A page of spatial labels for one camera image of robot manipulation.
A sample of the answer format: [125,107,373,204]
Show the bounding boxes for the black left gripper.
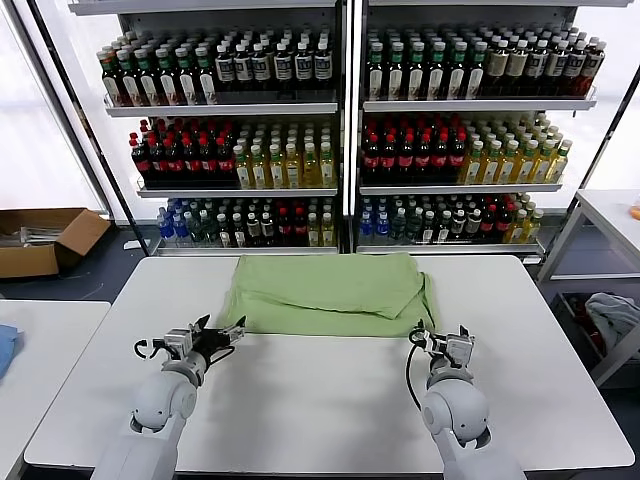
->
[188,313,248,364]

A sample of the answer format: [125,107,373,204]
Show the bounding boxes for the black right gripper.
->
[410,319,471,362]

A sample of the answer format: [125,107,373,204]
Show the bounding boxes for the light green polo shirt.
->
[218,252,441,339]

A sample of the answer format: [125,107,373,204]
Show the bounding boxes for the cola bottle red cap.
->
[414,131,434,182]
[431,130,451,181]
[198,137,219,184]
[380,132,400,182]
[448,129,469,180]
[148,137,168,184]
[215,137,236,184]
[277,208,294,247]
[480,204,497,241]
[292,208,309,247]
[397,132,417,182]
[362,132,382,182]
[130,132,151,184]
[164,137,185,184]
[495,204,513,240]
[182,137,201,184]

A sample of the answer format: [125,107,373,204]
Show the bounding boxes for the dark storage crate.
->
[554,290,640,374]

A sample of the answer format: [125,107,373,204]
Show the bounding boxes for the red cloth item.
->
[582,319,604,351]

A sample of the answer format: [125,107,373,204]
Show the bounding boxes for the grey crumpled cloth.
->
[584,292,640,359]

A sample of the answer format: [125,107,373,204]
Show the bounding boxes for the brown cardboard box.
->
[0,207,112,280]

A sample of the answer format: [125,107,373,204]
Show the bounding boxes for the silver metal rods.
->
[0,225,66,247]

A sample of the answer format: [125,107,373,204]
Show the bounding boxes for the blue folded cloth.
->
[0,323,25,384]

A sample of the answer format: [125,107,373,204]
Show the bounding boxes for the grey metal shelf rack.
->
[349,0,631,264]
[67,0,351,259]

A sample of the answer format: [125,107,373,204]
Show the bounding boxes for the dark tea bottle white label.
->
[426,42,449,100]
[156,47,181,107]
[386,42,407,100]
[194,46,219,106]
[118,49,143,107]
[137,48,162,107]
[366,42,387,100]
[406,42,428,100]
[175,46,200,106]
[465,42,487,100]
[101,48,124,107]
[446,42,469,100]

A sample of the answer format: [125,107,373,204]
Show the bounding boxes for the dark bottle blue-white label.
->
[252,42,274,94]
[313,40,335,92]
[525,39,551,97]
[544,39,570,97]
[233,43,254,94]
[272,42,295,93]
[215,43,236,94]
[580,37,607,99]
[293,41,315,93]
[563,38,589,97]

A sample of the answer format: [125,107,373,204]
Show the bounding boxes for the dark bottle beige label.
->
[505,39,531,97]
[485,40,512,97]

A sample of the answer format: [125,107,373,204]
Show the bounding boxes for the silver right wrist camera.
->
[444,335,476,370]

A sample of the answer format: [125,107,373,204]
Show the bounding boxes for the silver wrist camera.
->
[444,335,476,370]
[162,327,194,356]

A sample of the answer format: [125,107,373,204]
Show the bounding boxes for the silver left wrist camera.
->
[162,327,194,356]

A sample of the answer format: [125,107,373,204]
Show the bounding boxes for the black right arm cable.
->
[404,327,427,409]

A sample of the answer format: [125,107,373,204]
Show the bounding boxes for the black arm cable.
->
[404,327,427,409]
[132,338,169,361]

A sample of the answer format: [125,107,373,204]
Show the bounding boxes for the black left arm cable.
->
[132,338,169,361]

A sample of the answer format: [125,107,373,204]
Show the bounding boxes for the grey frame side table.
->
[535,188,640,389]

